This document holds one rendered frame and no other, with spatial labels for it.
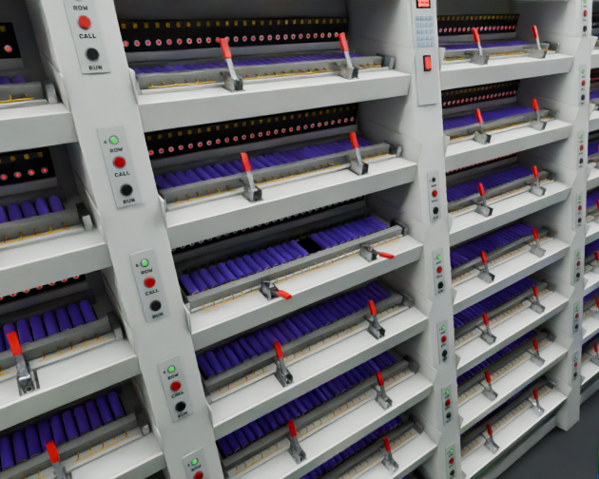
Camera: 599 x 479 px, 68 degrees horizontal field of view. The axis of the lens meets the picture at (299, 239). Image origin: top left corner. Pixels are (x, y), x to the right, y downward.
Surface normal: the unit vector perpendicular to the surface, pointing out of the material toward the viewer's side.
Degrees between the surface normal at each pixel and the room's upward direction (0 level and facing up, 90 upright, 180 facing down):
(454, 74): 110
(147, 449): 20
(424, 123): 90
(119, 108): 90
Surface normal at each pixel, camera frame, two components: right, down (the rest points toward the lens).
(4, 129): 0.56, 0.47
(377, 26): -0.83, 0.26
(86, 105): 0.54, 0.15
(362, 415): 0.05, -0.84
